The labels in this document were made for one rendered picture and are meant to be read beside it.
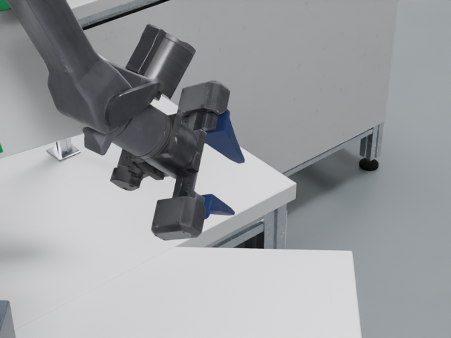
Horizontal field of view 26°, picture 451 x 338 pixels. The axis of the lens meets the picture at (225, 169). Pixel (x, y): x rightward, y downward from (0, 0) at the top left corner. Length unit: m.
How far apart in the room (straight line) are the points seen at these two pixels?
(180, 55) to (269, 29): 1.39
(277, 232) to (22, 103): 0.45
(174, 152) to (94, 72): 0.15
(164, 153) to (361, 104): 1.81
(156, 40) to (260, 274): 0.42
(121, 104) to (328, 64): 1.70
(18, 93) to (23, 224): 0.19
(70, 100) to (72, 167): 0.56
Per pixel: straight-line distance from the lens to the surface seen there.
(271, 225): 1.51
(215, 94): 1.12
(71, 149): 1.57
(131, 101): 0.98
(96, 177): 1.51
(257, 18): 2.38
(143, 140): 1.04
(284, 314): 1.26
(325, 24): 2.57
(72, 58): 0.93
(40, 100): 1.37
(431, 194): 2.96
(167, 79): 1.04
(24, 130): 1.36
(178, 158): 1.07
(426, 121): 3.30
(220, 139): 1.14
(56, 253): 1.37
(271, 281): 1.31
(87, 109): 0.96
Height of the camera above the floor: 1.73
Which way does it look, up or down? 35 degrees down
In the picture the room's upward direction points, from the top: straight up
